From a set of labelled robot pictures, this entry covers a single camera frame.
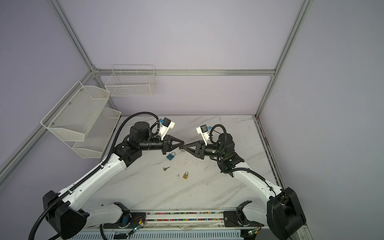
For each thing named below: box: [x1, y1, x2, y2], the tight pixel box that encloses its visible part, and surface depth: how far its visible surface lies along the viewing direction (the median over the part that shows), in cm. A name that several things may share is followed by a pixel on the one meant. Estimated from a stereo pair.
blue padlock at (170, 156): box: [166, 152, 176, 161], surface depth 97 cm
